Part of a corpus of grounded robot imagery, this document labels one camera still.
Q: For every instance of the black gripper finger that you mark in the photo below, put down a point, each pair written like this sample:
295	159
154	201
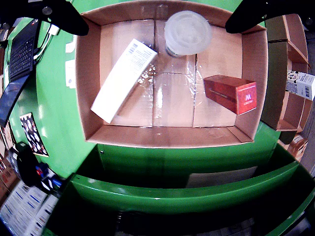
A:
61	17
246	17

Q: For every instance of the translucent bottle with teal label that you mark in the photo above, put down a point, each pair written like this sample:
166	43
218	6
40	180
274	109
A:
188	32

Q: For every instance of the red carton box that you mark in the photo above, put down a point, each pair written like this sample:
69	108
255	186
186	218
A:
221	91

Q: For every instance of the white box with black pattern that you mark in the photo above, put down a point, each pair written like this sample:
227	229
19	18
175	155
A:
301	84

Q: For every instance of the long white printed box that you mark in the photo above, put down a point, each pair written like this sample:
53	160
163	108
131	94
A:
123	81

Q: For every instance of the divided cardboard box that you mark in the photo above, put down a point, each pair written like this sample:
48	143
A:
292	108

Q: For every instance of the shallow cardboard tray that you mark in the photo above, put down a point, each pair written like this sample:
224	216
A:
172	98

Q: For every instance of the small blue red box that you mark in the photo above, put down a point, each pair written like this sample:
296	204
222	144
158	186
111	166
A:
41	169

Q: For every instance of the white adapter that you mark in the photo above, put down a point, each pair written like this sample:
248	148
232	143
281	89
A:
54	30

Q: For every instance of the black laptop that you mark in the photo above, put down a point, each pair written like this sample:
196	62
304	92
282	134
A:
22	54

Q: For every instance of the flattened patterned paper carton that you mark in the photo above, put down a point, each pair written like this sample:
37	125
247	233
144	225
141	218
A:
71	73

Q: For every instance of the black white red patterned card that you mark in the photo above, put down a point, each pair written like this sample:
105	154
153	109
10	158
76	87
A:
33	134

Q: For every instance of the brown carton with printed letters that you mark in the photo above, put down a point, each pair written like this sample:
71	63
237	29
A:
295	147

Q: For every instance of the black device with label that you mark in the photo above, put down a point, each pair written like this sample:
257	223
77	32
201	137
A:
27	164

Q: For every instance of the stacked printed cartons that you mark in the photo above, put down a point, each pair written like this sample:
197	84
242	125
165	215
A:
6	177

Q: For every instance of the green metal shelf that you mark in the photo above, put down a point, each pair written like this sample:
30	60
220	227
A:
172	196

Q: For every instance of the printed paper sheet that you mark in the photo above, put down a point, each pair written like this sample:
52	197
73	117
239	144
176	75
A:
14	206
39	216

